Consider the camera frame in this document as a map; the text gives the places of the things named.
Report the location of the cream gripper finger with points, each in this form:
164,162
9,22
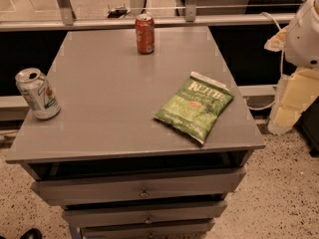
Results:
277,42
294,95

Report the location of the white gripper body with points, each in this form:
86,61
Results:
304,40

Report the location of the red coke can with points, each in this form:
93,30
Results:
145,32

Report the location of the white green 7up can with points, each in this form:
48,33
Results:
37,92

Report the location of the grey metal railing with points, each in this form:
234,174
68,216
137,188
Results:
44,15

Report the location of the green kettle chips bag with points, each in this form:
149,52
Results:
195,107

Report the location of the top grey drawer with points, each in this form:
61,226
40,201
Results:
138,186

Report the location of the grey drawer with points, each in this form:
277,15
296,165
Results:
148,230
138,186
145,214

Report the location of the small black floor device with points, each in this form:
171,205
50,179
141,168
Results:
118,12

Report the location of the bottom grey drawer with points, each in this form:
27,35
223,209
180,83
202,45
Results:
148,230

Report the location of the grey drawer cabinet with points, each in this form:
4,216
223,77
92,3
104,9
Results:
109,94

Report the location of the middle grey drawer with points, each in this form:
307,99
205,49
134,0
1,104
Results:
145,214

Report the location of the black shoe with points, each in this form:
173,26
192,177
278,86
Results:
32,234

